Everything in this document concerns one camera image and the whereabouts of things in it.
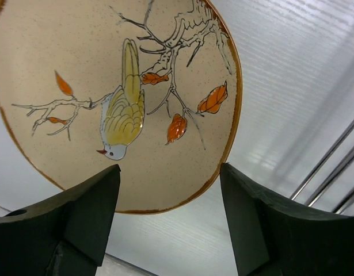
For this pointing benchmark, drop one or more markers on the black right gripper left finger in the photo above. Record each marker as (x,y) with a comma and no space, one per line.
(65,234)

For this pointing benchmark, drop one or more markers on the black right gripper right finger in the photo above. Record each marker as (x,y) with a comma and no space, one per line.
(273,235)

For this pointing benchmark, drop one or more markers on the beige floral ceramic plate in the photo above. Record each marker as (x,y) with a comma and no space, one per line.
(153,86)

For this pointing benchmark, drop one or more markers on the metal wire dish rack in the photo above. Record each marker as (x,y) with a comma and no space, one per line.
(323,176)

